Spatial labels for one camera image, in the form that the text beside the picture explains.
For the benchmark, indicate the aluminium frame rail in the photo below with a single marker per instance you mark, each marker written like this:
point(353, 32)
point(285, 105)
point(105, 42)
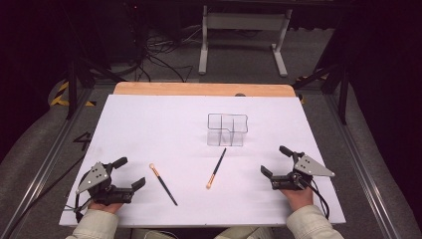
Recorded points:
point(43, 169)
point(361, 172)

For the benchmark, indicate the person's left hand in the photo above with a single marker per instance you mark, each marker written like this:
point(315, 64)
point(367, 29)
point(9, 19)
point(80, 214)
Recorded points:
point(106, 207)

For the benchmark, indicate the person's right hand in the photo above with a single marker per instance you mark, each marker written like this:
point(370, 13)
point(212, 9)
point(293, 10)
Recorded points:
point(300, 197)

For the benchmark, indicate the clear acrylic organizer box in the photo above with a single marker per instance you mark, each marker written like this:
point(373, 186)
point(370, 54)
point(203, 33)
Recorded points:
point(232, 132)

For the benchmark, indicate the white board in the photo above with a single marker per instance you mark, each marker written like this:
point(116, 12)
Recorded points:
point(166, 132)

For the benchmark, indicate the wooden table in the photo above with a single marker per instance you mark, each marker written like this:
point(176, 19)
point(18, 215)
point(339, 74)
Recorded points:
point(199, 89)

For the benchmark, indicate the black tripod stand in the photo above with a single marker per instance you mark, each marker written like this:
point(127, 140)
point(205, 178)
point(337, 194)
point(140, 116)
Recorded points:
point(343, 99)
point(71, 89)

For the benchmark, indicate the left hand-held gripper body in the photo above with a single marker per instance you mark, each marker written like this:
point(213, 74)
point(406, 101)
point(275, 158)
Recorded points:
point(94, 176)

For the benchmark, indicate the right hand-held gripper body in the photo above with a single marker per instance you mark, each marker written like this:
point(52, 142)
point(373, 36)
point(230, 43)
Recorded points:
point(312, 167)

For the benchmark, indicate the white metal stand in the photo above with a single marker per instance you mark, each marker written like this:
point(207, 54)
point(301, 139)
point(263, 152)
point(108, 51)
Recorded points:
point(245, 21)

